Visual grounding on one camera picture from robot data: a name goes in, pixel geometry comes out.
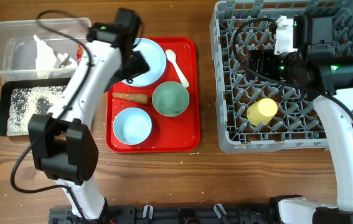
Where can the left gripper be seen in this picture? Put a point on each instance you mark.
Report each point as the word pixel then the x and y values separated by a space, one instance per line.
pixel 139 65

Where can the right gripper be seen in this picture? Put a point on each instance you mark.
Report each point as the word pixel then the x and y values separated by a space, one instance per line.
pixel 265 58

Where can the brown carrot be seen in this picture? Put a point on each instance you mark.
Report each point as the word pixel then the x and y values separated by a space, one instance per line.
pixel 133 97

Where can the yellow plastic cup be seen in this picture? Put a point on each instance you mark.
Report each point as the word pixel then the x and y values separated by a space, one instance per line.
pixel 262 111

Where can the green bowl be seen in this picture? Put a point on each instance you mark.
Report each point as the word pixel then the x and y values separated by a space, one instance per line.
pixel 170 99

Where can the red snack wrapper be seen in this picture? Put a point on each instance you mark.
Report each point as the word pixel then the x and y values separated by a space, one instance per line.
pixel 80 52

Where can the small light blue bowl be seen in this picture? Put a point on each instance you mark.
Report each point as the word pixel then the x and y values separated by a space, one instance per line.
pixel 132 126

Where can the white tissue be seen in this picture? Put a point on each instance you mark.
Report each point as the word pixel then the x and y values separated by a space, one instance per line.
pixel 48 59

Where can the white rice pile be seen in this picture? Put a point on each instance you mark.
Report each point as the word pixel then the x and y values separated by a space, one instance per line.
pixel 28 101

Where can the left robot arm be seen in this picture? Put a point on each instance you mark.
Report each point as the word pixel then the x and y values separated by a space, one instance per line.
pixel 61 142

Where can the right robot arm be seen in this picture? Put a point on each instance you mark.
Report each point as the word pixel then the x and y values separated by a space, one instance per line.
pixel 305 58

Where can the grey dishwasher rack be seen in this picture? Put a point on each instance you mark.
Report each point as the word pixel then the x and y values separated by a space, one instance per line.
pixel 237 27

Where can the clear plastic waste bin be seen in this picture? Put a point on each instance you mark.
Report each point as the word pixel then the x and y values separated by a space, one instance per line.
pixel 18 50

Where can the black food waste tray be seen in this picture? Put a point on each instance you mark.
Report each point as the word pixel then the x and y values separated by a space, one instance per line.
pixel 5 105

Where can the light blue plate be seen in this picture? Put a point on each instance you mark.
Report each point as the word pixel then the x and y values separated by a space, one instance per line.
pixel 156 59

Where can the white plastic spoon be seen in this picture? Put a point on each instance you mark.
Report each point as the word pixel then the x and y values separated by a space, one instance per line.
pixel 171 56

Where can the red serving tray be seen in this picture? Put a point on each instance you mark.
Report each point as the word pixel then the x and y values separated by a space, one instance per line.
pixel 169 134

